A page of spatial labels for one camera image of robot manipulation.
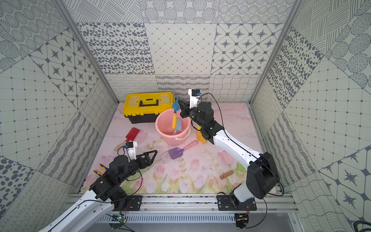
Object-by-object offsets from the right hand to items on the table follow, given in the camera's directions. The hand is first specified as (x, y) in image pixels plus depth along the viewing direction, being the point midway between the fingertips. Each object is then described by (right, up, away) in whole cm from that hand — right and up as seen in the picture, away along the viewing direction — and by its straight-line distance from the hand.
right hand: (178, 102), depth 75 cm
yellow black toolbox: (-26, -2, +20) cm, 32 cm away
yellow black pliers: (-49, -41, +9) cm, 64 cm away
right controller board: (+32, -60, -3) cm, 68 cm away
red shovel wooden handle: (-36, -22, +26) cm, 50 cm away
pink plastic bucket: (-11, -14, +18) cm, 25 cm away
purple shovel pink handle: (-4, -32, +18) cm, 36 cm away
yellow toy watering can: (+11, -18, +3) cm, 21 cm away
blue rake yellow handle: (-1, -3, +1) cm, 3 cm away
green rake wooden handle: (+36, -39, +11) cm, 54 cm away
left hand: (-15, -25, 0) cm, 29 cm away
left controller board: (-29, -58, -4) cm, 65 cm away
